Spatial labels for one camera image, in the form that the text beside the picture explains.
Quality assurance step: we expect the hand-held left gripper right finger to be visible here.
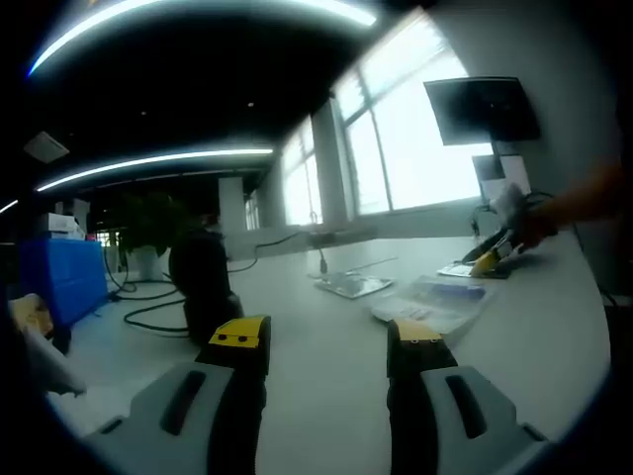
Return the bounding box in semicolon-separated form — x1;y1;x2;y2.
386;318;550;475

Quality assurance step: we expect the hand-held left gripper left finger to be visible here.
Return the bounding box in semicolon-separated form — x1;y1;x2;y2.
83;314;272;475

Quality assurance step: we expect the translucent blue sheet goods packet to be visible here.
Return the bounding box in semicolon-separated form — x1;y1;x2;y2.
369;274;496;343

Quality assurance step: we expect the person's right hand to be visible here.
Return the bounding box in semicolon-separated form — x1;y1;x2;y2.
518;212;560;251

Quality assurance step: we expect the small desk monitor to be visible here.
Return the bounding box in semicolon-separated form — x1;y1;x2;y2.
472;153;533;199

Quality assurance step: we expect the large window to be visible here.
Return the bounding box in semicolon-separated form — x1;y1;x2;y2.
335;14;496;217

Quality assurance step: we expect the white table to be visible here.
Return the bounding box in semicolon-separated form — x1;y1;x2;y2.
46;235;609;475

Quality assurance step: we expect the black barcode scanner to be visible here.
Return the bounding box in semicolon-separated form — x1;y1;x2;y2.
168;230;244;345

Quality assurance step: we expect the white cloth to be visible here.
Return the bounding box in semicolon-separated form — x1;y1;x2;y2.
22;324;88;397

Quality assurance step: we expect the blue plastic crate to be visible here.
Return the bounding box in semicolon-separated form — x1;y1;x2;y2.
19;237;109;328

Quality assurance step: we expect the potted green plant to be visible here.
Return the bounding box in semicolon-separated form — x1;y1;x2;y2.
116;192;174;281

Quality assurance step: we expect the tan cardboard box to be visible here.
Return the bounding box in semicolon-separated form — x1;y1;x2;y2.
9;294;53;337

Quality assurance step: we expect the narrow window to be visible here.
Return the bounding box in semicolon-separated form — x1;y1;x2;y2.
281;116;322;228

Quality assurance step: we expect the white cardboard box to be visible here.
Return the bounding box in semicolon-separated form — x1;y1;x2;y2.
46;212;88;241

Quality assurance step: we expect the long ceiling light strip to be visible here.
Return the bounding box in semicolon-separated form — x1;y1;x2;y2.
29;0;378;75
35;146;274;193

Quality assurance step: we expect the ceiling vent panel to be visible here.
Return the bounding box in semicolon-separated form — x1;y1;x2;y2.
23;131;70;163

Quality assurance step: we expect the thick black power cable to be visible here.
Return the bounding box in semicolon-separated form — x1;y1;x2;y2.
123;296;192;338
103;241;187;303

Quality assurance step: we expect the black wall monitor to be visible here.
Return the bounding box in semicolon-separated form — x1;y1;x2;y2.
423;76;541;146

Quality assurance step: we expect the dark cable box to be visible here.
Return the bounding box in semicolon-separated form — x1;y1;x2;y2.
307;231;377;247

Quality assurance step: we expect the thin black scanner cable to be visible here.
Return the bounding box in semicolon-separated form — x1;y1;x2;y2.
226;230;303;273

